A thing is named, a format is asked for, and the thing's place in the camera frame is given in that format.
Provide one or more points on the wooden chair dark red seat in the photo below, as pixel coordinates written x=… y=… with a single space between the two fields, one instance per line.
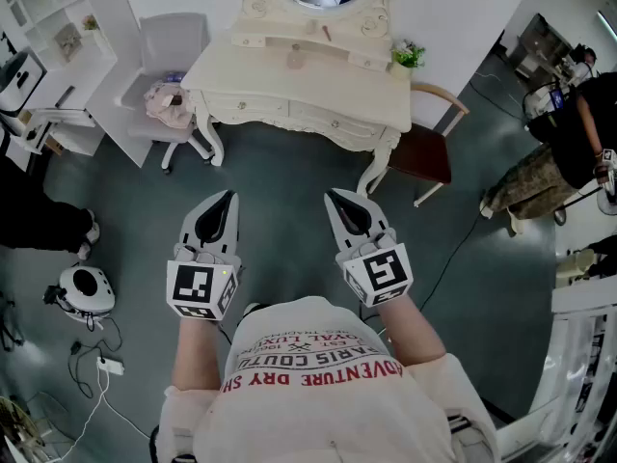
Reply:
x=424 y=155

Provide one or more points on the small potted flower plant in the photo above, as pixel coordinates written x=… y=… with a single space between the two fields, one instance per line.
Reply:
x=407 y=56

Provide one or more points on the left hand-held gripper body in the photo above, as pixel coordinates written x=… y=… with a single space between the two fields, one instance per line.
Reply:
x=193 y=282

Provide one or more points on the white power strip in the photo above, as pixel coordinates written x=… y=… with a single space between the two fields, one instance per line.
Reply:
x=110 y=365

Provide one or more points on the white side table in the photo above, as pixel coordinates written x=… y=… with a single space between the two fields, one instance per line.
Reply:
x=53 y=118

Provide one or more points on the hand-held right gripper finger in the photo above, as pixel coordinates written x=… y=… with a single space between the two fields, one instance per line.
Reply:
x=340 y=232
x=375 y=217

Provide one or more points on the pink clothes pile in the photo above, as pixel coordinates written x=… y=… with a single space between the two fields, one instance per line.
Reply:
x=161 y=106

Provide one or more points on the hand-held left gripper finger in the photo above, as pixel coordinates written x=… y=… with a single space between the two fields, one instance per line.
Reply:
x=234 y=239
x=189 y=229

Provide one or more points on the dark red tapered stick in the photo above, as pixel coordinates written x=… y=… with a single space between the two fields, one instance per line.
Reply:
x=327 y=33

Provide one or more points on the cream dressing table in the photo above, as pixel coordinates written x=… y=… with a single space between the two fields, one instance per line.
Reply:
x=299 y=87

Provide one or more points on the white office chair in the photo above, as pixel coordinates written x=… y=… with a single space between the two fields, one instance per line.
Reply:
x=169 y=41

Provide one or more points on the white shelf unit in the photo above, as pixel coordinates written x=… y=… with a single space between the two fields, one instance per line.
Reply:
x=103 y=80

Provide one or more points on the pink flower decoration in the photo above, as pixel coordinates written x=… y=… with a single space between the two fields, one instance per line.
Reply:
x=90 y=21

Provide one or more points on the person's white printed shirt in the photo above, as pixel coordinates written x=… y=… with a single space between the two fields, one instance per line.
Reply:
x=328 y=413

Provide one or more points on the black and white appliance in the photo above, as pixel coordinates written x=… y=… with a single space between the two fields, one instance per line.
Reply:
x=19 y=80

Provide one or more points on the person's left forearm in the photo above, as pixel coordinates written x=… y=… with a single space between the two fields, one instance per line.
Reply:
x=197 y=355

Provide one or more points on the framed picture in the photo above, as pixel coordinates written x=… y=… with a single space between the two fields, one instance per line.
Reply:
x=67 y=42

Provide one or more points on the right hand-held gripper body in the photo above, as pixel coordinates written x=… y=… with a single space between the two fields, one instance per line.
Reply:
x=381 y=270

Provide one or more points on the white metal rack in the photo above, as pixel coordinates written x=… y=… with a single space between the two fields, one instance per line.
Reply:
x=573 y=355

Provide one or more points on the blue shiny bag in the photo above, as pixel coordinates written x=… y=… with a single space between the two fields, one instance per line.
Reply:
x=173 y=76

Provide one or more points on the white round headset device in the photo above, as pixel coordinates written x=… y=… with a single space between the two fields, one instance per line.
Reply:
x=87 y=290

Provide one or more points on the black standing fan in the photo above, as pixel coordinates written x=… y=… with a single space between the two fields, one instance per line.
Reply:
x=606 y=201

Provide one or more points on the person's right forearm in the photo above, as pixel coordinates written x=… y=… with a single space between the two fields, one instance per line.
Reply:
x=410 y=331

